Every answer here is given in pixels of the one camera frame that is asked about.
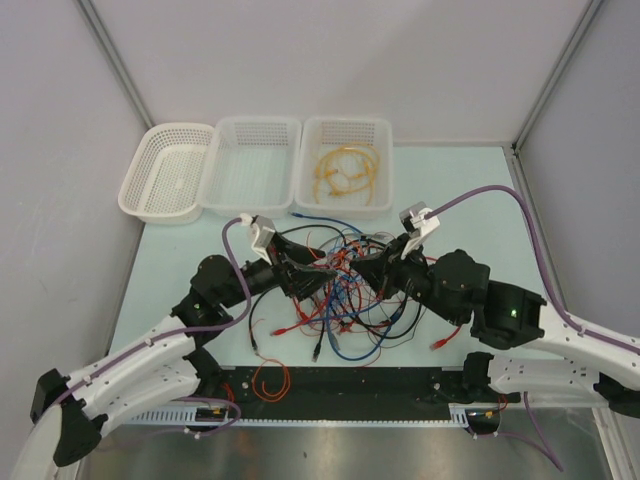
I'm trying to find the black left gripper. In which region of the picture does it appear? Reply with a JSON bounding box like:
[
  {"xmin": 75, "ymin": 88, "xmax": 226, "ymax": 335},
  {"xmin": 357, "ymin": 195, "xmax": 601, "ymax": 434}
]
[{"xmin": 219, "ymin": 232, "xmax": 336, "ymax": 309}]

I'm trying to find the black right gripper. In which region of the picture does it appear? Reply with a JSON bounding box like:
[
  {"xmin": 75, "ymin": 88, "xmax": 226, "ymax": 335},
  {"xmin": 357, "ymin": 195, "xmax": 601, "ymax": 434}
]
[{"xmin": 349, "ymin": 234, "xmax": 463, "ymax": 326}]

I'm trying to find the short black ethernet cable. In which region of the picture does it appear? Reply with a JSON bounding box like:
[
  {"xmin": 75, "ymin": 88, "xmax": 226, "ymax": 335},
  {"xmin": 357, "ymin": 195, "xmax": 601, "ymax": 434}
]
[{"xmin": 279, "ymin": 224, "xmax": 351, "ymax": 251}]

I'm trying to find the thin yellow wire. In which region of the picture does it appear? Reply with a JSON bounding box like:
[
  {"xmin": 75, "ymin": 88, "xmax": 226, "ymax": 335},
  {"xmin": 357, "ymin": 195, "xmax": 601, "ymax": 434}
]
[{"xmin": 312, "ymin": 142, "xmax": 384, "ymax": 207}]

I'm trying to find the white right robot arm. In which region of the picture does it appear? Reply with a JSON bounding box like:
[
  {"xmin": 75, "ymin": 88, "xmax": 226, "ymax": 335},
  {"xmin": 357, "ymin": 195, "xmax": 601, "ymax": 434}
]
[{"xmin": 351, "ymin": 238, "xmax": 639, "ymax": 418}]

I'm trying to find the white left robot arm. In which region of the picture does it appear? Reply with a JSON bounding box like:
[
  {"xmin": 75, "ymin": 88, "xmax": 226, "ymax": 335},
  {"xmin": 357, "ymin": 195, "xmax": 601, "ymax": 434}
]
[{"xmin": 12, "ymin": 231, "xmax": 337, "ymax": 479}]

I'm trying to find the clear right plastic basket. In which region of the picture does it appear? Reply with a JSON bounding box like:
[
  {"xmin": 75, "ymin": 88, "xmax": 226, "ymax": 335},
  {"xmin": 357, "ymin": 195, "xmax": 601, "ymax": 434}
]
[{"xmin": 294, "ymin": 116, "xmax": 394, "ymax": 220}]

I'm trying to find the clear plastic basket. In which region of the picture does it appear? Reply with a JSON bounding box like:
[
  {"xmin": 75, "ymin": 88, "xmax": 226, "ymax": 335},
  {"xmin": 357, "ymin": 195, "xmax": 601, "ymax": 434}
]
[
  {"xmin": 294, "ymin": 116, "xmax": 394, "ymax": 220},
  {"xmin": 196, "ymin": 116, "xmax": 302, "ymax": 218}
]

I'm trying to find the clear middle plastic basket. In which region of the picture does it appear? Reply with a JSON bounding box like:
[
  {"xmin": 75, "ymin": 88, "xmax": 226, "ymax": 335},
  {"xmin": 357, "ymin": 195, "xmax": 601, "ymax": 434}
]
[{"xmin": 196, "ymin": 116, "xmax": 302, "ymax": 218}]

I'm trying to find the cream perforated plastic basket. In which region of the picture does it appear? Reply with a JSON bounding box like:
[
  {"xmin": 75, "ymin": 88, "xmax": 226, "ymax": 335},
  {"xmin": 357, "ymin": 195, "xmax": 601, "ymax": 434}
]
[{"xmin": 117, "ymin": 122, "xmax": 214, "ymax": 225}]

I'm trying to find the thin red wire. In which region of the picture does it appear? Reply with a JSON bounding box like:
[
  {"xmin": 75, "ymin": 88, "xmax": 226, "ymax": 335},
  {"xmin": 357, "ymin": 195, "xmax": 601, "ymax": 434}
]
[{"xmin": 299, "ymin": 234, "xmax": 426, "ymax": 369}]

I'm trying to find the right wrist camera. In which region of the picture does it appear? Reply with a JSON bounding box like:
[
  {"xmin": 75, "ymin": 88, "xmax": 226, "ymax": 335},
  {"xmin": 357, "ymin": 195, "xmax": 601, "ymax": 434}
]
[{"xmin": 399, "ymin": 202, "xmax": 440, "ymax": 260}]

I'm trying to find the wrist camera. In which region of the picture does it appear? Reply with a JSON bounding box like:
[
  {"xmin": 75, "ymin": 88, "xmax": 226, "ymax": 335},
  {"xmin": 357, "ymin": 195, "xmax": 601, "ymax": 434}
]
[
  {"xmin": 240, "ymin": 213, "xmax": 276, "ymax": 264},
  {"xmin": 399, "ymin": 202, "xmax": 440, "ymax": 260}
]

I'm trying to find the long black cable loop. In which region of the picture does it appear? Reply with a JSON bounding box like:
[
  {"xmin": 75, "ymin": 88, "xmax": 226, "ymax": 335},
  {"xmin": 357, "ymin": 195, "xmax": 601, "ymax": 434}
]
[{"xmin": 344, "ymin": 234, "xmax": 426, "ymax": 346}]

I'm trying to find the thin blue wire top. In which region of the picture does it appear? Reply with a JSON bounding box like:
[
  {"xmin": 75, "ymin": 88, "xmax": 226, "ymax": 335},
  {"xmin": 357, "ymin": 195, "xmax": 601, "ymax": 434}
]
[{"xmin": 288, "ymin": 212, "xmax": 369, "ymax": 237}]

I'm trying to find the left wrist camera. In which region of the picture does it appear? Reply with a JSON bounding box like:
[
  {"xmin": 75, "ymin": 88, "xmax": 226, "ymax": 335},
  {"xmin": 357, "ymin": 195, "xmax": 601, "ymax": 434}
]
[{"xmin": 240, "ymin": 213, "xmax": 276, "ymax": 264}]

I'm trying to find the thin brown wire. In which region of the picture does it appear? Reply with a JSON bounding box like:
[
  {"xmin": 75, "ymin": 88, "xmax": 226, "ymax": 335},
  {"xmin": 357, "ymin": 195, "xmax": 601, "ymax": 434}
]
[{"xmin": 369, "ymin": 299, "xmax": 426, "ymax": 346}]

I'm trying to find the blue ethernet cable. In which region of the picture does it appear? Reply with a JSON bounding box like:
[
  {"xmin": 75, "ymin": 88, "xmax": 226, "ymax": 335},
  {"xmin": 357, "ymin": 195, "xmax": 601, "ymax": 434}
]
[{"xmin": 319, "ymin": 269, "xmax": 401, "ymax": 362}]

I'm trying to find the red ethernet cable centre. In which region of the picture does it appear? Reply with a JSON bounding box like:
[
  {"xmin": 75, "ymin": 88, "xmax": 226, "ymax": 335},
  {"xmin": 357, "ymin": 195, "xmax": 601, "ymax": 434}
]
[{"xmin": 272, "ymin": 299, "xmax": 351, "ymax": 337}]

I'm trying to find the red ethernet cable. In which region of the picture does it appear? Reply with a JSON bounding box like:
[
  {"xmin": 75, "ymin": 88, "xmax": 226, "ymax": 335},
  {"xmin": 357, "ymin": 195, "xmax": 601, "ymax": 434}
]
[
  {"xmin": 272, "ymin": 299, "xmax": 351, "ymax": 337},
  {"xmin": 429, "ymin": 324, "xmax": 464, "ymax": 351}
]

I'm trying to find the black ethernet cable left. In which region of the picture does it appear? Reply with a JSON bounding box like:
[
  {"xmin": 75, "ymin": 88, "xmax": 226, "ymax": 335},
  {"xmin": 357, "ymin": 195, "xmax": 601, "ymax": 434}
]
[{"xmin": 247, "ymin": 292, "xmax": 274, "ymax": 357}]

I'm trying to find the red ethernet cable right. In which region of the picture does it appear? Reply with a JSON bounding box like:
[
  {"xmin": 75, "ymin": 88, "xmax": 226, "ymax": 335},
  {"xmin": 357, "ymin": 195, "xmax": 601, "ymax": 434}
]
[{"xmin": 429, "ymin": 324, "xmax": 464, "ymax": 351}]

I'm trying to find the black mounting base plate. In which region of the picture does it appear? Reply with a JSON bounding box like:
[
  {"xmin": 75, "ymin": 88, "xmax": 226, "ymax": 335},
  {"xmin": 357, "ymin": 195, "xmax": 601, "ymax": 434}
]
[{"xmin": 164, "ymin": 364, "xmax": 501, "ymax": 422}]

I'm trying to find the white slotted cable duct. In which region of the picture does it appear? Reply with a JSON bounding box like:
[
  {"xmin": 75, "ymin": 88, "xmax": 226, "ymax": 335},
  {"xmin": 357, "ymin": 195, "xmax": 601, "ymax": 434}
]
[{"xmin": 126, "ymin": 405, "xmax": 235, "ymax": 427}]

